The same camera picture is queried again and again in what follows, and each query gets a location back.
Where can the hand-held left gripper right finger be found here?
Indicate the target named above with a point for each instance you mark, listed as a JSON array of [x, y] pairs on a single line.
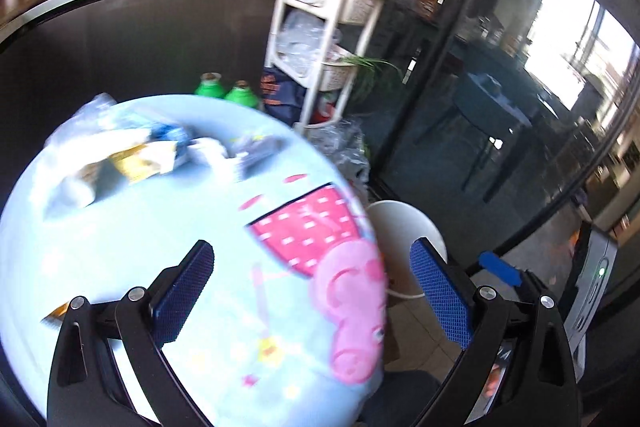
[[442, 294]]

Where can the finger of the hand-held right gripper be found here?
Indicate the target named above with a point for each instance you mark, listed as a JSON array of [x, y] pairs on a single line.
[[500, 268]]

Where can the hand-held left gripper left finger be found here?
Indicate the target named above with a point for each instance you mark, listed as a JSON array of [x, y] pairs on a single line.
[[182, 292]]

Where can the white round bin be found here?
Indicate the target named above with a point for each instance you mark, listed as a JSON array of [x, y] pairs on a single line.
[[400, 232]]

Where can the yellow snack wrapper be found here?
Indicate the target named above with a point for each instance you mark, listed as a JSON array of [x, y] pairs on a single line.
[[137, 162]]

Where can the blue white small box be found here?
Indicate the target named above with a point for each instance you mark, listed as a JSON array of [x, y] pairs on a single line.
[[170, 133]]

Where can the round table, blue cartoon cloth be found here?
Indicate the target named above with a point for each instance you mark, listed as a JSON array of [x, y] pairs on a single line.
[[200, 207]]

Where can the white appliance green light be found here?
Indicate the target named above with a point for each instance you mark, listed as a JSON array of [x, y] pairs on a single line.
[[592, 287]]

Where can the orange brown wrapper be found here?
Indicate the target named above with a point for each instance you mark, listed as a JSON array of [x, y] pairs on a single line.
[[55, 314]]

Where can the crumpled clear plastic bag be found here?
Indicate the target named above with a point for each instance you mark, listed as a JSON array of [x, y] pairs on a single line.
[[340, 147]]

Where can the green plastic bottle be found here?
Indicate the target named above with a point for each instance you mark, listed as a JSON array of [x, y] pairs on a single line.
[[210, 87], [241, 96]]

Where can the red white packet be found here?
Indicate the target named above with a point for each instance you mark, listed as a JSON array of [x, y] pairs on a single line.
[[326, 109]]

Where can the dark blue bag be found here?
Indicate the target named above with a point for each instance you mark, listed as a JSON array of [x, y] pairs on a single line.
[[280, 94]]

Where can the green spider plant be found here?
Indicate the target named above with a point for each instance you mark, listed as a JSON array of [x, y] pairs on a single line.
[[370, 64]]

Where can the kitchen counter dark cabinets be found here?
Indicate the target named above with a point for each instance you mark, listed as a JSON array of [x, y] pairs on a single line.
[[150, 32]]

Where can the clear plastic bag bundle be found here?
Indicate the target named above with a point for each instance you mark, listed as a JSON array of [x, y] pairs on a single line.
[[300, 39]]

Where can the white storage rack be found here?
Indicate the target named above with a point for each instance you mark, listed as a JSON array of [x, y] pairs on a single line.
[[352, 9]]

